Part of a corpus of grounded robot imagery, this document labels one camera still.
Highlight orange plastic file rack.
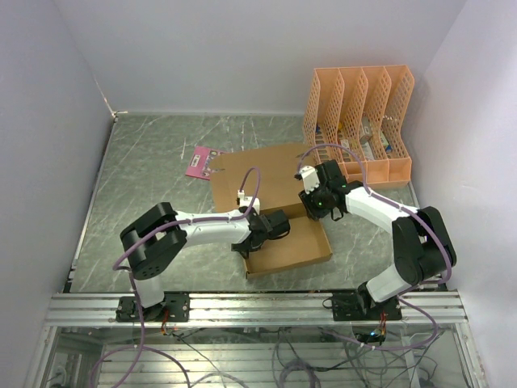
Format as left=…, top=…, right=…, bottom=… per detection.
left=302, top=65, right=414, bottom=189

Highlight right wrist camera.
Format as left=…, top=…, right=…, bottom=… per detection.
left=295, top=166, right=320, bottom=194

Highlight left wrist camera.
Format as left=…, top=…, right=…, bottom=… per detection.
left=237, top=190, right=260, bottom=214

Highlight brown cardboard box sheet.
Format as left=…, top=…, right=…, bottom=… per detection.
left=209, top=143, right=332, bottom=280

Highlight aluminium frame rail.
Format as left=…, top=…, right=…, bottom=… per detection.
left=24, top=291, right=488, bottom=387

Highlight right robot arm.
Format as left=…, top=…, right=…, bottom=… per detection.
left=295, top=160, right=456, bottom=321

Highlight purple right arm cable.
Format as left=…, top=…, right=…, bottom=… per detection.
left=296, top=143, right=456, bottom=352

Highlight loose cables under frame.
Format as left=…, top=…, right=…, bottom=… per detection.
left=161, top=323, right=445, bottom=388

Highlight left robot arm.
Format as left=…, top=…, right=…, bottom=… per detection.
left=120, top=202, right=290, bottom=322

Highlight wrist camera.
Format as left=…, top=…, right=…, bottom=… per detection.
left=237, top=190, right=260, bottom=214
left=295, top=166, right=320, bottom=194

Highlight pink book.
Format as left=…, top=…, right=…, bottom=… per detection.
left=185, top=146, right=225, bottom=180

